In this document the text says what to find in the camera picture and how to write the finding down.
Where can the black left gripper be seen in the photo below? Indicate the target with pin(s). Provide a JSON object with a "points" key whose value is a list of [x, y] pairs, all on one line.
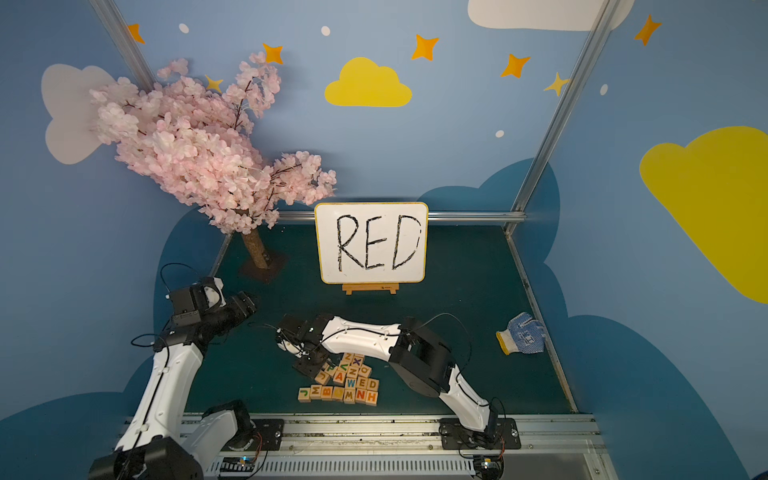
{"points": [[241, 304]]}

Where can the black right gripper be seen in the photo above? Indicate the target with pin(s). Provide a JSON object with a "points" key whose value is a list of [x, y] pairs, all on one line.
{"points": [[303, 347]]}

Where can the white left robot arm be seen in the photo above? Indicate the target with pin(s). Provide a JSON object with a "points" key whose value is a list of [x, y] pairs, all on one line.
{"points": [[152, 446]]}

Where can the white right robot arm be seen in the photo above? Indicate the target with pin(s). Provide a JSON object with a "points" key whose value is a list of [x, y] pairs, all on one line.
{"points": [[419, 356]]}

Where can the wooden letter block A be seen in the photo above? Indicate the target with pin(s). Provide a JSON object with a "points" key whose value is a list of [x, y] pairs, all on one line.
{"points": [[339, 376]]}

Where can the wooden letter block X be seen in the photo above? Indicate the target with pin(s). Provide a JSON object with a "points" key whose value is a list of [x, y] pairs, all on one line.
{"points": [[357, 361]]}

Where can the wooden letter block J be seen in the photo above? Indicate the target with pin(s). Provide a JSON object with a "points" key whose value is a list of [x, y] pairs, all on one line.
{"points": [[304, 395]]}

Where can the wooden letter block H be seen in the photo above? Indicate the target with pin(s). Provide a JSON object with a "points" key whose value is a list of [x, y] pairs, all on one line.
{"points": [[371, 398]]}

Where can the wooden easel stand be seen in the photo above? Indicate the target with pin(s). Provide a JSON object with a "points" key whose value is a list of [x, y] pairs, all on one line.
{"points": [[350, 288]]}

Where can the yellow framed whiteboard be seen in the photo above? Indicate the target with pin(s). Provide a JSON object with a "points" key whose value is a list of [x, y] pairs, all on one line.
{"points": [[372, 242]]}

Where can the pink cherry blossom tree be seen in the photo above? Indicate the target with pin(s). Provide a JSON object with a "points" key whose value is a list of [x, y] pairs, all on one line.
{"points": [[195, 142]]}

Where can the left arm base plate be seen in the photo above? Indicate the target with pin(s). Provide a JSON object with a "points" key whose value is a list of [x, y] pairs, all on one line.
{"points": [[261, 434]]}

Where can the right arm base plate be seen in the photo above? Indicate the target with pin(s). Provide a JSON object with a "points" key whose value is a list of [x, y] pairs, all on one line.
{"points": [[503, 434]]}

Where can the aluminium mounting rail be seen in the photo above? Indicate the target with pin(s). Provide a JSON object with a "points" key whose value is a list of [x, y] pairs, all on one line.
{"points": [[358, 446]]}

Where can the aluminium frame post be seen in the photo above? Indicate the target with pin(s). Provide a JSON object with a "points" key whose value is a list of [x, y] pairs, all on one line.
{"points": [[583, 68]]}

